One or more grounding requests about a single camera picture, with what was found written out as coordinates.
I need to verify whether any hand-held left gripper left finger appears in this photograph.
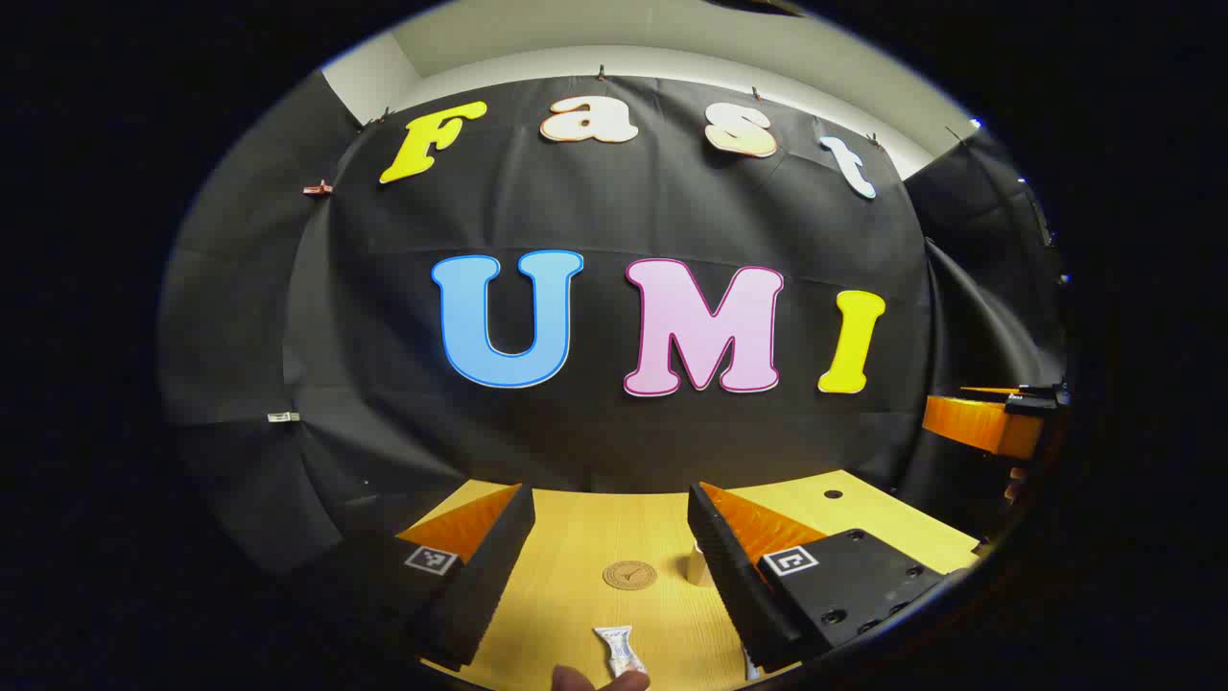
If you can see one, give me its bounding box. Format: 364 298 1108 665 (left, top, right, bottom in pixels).
307 483 536 673

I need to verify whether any round brown coaster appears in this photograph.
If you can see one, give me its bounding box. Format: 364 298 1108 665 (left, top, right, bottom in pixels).
602 560 659 590

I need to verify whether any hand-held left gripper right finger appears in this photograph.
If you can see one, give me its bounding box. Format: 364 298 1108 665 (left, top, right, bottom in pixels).
687 482 970 673

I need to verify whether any black backdrop cloth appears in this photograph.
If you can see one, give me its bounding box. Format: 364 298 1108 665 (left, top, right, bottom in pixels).
158 72 1068 577

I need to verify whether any wooden desktop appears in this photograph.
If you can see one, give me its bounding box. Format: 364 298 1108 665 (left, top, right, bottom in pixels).
398 468 981 691

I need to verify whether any white toothpaste tube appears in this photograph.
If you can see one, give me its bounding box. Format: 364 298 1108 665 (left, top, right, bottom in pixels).
593 626 646 678

